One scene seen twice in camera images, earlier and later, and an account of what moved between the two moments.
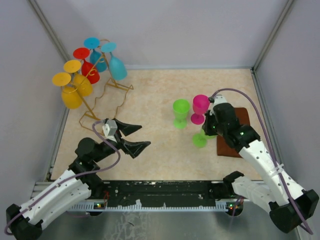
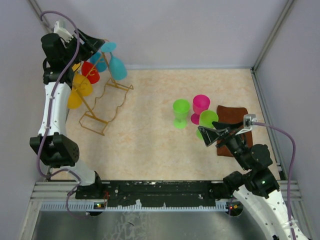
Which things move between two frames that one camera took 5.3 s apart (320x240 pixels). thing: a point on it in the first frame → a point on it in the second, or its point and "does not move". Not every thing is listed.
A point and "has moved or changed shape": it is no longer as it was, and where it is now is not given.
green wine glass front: x=181 y=107 does not move
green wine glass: x=199 y=140 has moved or changed shape
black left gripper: x=134 y=148 → x=91 y=45
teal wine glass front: x=117 y=69 does not move
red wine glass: x=88 y=69 does not move
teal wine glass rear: x=97 y=57 does not move
